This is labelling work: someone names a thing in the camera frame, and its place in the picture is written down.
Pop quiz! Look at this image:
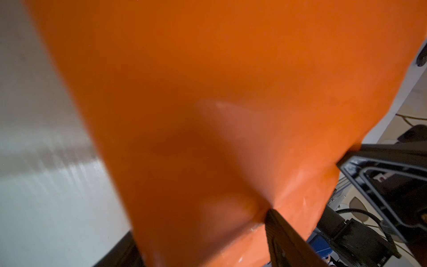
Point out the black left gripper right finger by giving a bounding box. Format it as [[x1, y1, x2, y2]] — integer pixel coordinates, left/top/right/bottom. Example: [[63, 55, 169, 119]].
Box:
[[264, 209, 327, 267]]

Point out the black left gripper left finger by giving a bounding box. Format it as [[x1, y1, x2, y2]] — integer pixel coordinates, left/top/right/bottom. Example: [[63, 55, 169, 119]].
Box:
[[94, 231, 145, 267]]

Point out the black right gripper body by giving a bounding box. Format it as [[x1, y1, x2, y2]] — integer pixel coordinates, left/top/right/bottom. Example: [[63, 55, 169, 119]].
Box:
[[337, 125, 427, 243]]

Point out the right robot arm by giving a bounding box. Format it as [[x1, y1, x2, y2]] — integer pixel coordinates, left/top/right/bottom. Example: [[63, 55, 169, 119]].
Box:
[[316, 125, 427, 267]]

